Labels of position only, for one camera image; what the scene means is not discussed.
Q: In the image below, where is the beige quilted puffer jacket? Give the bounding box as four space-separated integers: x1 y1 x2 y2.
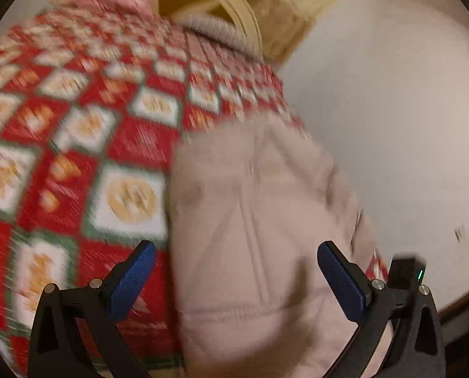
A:
169 113 376 377

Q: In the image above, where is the red christmas patterned bedspread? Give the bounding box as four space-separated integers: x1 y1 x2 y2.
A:
0 3 391 376

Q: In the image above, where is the striped pillow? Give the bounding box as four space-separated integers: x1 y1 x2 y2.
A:
179 14 263 60

